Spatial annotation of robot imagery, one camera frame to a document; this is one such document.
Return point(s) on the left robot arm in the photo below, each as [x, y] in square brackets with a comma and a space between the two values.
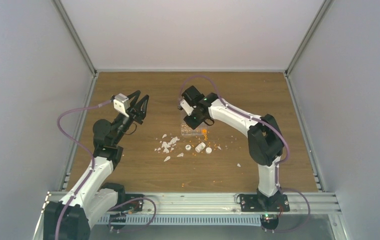
[76, 213]

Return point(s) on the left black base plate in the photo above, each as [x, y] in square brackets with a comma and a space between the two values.
[131, 202]

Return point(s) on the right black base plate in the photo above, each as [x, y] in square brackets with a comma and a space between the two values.
[260, 203]

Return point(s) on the aluminium front rail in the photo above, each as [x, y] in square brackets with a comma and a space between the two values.
[178, 203]

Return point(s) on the spilled orange pills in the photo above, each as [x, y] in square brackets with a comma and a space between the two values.
[215, 168]

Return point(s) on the white slotted cable duct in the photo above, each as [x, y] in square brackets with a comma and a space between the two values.
[181, 219]

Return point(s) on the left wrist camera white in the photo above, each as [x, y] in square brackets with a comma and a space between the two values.
[121, 104]

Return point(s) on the clear plastic pill organizer box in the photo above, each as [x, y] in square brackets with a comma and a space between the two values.
[187, 131]

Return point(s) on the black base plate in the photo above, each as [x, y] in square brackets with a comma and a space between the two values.
[260, 203]
[131, 202]

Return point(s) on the white pill fragments pile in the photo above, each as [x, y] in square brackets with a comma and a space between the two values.
[169, 147]

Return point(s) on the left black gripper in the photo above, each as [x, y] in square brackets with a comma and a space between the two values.
[134, 111]

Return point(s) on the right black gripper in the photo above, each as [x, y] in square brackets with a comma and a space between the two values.
[196, 118]

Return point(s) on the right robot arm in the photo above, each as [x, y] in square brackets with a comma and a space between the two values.
[264, 137]

